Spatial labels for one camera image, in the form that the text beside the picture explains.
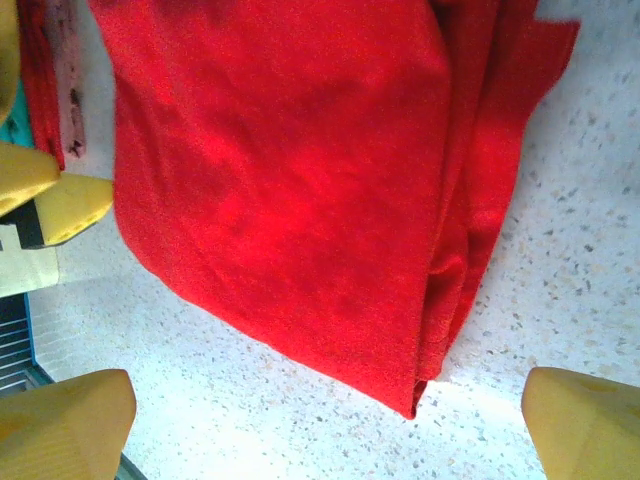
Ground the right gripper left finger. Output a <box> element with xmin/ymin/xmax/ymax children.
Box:
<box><xmin>0</xmin><ymin>368</ymin><xmax>137</xmax><ymax>480</ymax></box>

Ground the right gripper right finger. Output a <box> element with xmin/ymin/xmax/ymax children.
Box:
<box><xmin>521</xmin><ymin>366</ymin><xmax>640</xmax><ymax>480</ymax></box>

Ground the red t-shirt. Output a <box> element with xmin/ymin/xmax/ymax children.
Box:
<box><xmin>88</xmin><ymin>0</ymin><xmax>581</xmax><ymax>420</ymax></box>
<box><xmin>17</xmin><ymin>0</ymin><xmax>67</xmax><ymax>171</ymax></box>

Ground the folded teal t-shirt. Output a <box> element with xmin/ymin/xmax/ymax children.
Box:
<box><xmin>0</xmin><ymin>82</ymin><xmax>37</xmax><ymax>150</ymax></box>

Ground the folded red t-shirt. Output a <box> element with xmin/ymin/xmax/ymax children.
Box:
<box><xmin>17</xmin><ymin>0</ymin><xmax>67</xmax><ymax>171</ymax></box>

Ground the folded yellow t-shirt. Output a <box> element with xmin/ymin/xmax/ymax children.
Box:
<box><xmin>0</xmin><ymin>0</ymin><xmax>22</xmax><ymax>126</ymax></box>

